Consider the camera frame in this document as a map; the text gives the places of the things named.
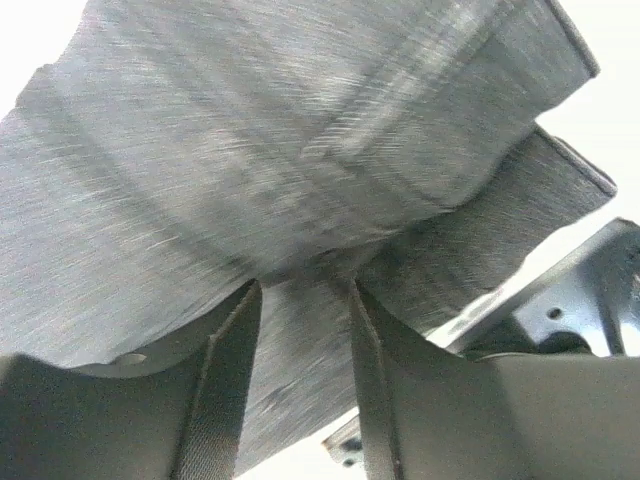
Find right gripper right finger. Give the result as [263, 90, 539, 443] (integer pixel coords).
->
[350, 284, 639, 479]

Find black trousers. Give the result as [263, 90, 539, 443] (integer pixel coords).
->
[1, 1, 615, 473]

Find aluminium frame rail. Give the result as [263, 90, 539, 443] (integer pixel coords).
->
[324, 219, 639, 470]

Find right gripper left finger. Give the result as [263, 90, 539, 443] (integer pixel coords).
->
[1, 281, 262, 479]

